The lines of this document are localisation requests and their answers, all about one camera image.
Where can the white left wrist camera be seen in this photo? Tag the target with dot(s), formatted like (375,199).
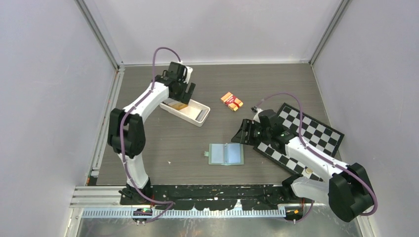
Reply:
(187,74)

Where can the black white chessboard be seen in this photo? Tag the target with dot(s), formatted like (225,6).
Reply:
(315,133)

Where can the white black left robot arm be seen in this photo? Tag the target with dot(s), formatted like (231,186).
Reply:
(126,133)

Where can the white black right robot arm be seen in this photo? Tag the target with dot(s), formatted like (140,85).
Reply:
(345,188)

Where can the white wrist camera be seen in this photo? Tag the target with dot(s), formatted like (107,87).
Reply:
(256,110)
(187,74)

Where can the mint green card holder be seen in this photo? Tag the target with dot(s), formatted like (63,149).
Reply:
(225,154)

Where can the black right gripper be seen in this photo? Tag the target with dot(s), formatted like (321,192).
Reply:
(240,137)

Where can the red orange small box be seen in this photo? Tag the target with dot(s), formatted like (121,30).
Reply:
(231,101)

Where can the grey credit card stack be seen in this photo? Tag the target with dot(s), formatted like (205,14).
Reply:
(201,115)

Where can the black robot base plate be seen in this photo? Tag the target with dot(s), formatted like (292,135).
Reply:
(211,197)

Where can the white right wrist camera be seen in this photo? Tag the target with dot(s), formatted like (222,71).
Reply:
(256,110)

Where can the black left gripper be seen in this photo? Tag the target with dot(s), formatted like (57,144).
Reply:
(184,97)

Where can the aluminium frame rail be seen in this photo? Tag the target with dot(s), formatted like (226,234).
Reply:
(104,202)

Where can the gold credit card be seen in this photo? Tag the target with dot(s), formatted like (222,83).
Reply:
(177,105)

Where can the white rectangular plastic tray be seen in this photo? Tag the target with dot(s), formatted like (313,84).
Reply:
(189,113)

